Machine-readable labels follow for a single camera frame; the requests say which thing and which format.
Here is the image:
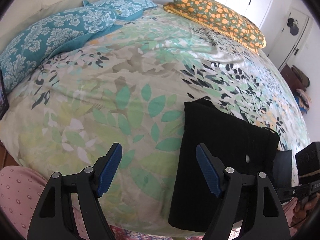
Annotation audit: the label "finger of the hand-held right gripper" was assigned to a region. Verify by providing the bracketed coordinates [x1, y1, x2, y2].
[274, 149, 312, 202]

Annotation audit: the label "person's right hand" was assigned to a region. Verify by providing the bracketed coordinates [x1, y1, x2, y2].
[294, 195, 320, 220]

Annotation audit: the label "olive brown bag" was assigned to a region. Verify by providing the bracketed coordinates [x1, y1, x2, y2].
[291, 65, 310, 88]

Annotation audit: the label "patterned red rug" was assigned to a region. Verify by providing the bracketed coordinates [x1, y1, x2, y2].
[110, 226, 250, 240]

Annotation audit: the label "pink dotted pajama pants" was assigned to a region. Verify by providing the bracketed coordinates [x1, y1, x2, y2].
[0, 166, 309, 240]

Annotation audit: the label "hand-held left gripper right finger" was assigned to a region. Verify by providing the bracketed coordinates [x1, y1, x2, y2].
[196, 144, 292, 240]

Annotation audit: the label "orange floral green pillow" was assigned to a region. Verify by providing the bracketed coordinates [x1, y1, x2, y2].
[163, 0, 267, 53]

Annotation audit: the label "black smartphone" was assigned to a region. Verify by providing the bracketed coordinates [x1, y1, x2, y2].
[0, 70, 10, 120]

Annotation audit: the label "black pants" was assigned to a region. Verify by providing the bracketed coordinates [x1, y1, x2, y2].
[168, 99, 280, 233]

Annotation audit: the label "dark wooden cabinet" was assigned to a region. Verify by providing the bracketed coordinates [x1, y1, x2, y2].
[280, 64, 307, 93]

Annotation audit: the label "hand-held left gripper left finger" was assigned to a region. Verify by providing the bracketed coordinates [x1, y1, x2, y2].
[27, 142, 123, 240]

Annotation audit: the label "bed with floral leaf sheet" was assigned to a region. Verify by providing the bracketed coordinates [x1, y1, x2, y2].
[0, 0, 314, 238]

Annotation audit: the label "teal damask pillow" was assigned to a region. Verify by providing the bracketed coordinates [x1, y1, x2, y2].
[82, 0, 158, 22]
[0, 6, 118, 94]

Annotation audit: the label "black hanging hat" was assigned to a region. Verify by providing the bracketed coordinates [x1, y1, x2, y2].
[286, 17, 300, 36]

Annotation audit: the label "white door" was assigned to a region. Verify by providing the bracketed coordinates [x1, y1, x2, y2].
[266, 7, 313, 68]

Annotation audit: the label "pile of clothes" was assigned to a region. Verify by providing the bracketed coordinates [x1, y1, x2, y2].
[294, 87, 312, 115]

